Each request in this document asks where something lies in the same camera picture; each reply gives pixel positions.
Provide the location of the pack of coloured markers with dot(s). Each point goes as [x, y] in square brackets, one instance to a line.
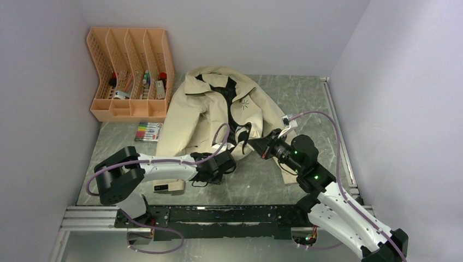
[148, 131]

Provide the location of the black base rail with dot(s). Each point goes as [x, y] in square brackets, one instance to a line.
[280, 222]

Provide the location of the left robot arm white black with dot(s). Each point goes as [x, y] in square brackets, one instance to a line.
[118, 176]

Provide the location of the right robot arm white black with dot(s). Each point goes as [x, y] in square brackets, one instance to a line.
[328, 205]

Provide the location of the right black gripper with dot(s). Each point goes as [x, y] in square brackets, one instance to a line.
[265, 146]

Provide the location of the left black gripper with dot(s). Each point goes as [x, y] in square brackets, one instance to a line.
[218, 179]

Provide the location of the orange plastic file organizer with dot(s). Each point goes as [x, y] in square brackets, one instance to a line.
[136, 73]

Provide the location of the beige zip jacket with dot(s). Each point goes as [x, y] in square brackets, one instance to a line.
[217, 104]

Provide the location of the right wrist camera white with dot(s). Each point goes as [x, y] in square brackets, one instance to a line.
[289, 124]

